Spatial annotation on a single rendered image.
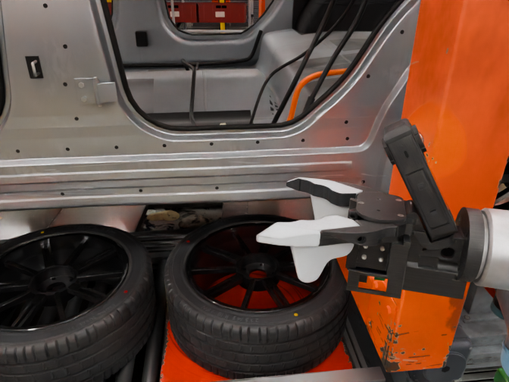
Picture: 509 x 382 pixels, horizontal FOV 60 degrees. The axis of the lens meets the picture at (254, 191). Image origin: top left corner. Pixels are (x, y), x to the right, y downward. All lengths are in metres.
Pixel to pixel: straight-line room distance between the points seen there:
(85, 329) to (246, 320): 0.47
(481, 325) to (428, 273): 1.48
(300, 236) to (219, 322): 0.99
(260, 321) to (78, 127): 0.78
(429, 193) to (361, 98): 1.00
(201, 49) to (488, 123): 2.34
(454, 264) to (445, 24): 0.51
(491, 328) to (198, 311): 1.11
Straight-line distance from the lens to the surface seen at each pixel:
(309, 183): 0.51
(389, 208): 0.44
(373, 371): 1.43
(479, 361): 1.94
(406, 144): 0.41
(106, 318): 1.44
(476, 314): 1.95
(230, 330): 1.35
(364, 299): 1.33
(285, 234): 0.39
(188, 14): 5.02
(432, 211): 0.43
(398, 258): 0.44
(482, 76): 0.88
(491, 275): 0.45
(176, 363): 1.58
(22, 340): 1.46
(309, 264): 0.41
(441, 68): 0.87
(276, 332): 1.34
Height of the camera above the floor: 1.46
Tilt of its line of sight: 29 degrees down
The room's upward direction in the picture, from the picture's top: straight up
